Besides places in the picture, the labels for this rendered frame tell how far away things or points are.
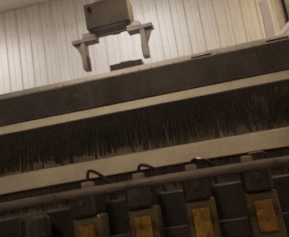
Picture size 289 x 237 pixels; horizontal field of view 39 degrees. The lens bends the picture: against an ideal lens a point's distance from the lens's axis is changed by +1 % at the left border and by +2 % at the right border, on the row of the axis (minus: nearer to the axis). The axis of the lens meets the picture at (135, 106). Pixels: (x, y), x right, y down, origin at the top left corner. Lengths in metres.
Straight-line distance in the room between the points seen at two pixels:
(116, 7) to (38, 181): 1.20
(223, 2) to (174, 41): 1.34
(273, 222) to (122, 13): 1.45
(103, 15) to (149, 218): 1.41
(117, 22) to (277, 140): 1.24
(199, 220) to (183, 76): 0.37
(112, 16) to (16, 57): 8.04
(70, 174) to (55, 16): 9.01
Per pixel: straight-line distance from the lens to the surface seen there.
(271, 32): 4.64
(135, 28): 1.98
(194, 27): 9.01
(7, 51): 10.10
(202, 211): 0.74
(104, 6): 2.03
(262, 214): 0.74
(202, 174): 0.64
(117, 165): 0.95
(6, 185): 1.05
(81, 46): 2.04
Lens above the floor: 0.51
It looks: 13 degrees up
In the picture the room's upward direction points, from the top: 9 degrees counter-clockwise
